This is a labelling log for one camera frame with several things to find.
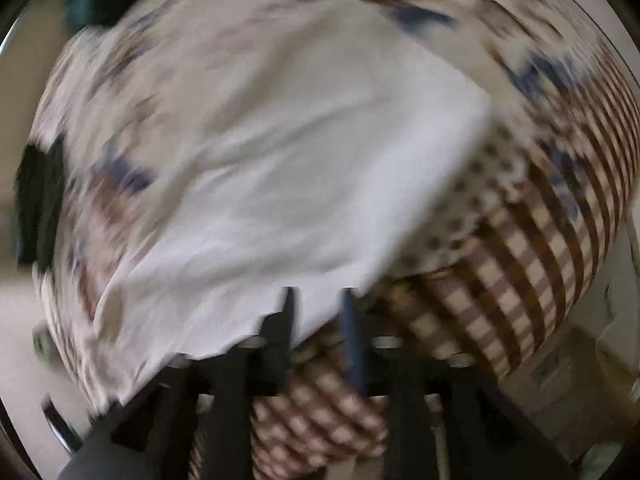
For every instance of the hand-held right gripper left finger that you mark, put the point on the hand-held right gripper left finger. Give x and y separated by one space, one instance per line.
281 332

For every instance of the white pants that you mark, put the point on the white pants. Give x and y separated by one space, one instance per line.
280 160

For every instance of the floral printed blanket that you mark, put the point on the floral printed blanket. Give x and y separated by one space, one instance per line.
525 270

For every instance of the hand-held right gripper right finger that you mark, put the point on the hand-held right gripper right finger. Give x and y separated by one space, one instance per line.
353 340

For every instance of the black cloth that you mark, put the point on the black cloth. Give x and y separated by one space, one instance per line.
40 205

